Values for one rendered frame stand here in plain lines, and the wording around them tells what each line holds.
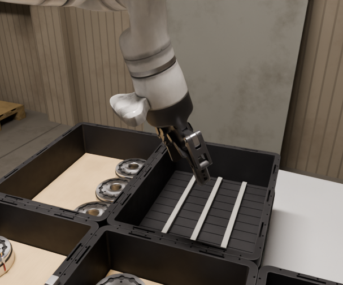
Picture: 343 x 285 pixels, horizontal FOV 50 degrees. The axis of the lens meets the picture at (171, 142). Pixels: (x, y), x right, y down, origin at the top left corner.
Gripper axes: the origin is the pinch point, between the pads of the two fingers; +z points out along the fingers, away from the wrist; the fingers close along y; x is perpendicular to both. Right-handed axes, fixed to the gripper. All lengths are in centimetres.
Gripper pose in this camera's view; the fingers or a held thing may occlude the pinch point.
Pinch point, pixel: (189, 168)
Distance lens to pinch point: 63.7
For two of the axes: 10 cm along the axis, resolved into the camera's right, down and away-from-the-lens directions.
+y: -4.4, -3.7, 8.2
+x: -8.4, 4.8, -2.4
